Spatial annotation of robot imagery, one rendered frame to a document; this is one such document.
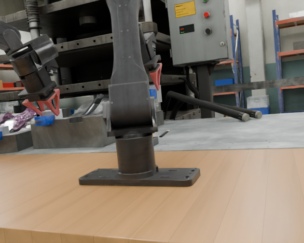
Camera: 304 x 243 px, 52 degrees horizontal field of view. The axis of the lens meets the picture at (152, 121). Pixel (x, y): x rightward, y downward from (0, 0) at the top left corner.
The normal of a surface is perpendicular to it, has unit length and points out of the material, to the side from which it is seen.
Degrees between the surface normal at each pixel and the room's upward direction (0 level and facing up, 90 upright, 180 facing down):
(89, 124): 90
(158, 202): 0
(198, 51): 90
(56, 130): 90
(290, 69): 90
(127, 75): 71
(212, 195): 0
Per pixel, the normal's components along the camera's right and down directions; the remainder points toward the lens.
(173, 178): -0.11, -0.99
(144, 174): 0.31, 0.06
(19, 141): 0.99, -0.09
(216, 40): -0.39, 0.12
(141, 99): -0.04, -0.24
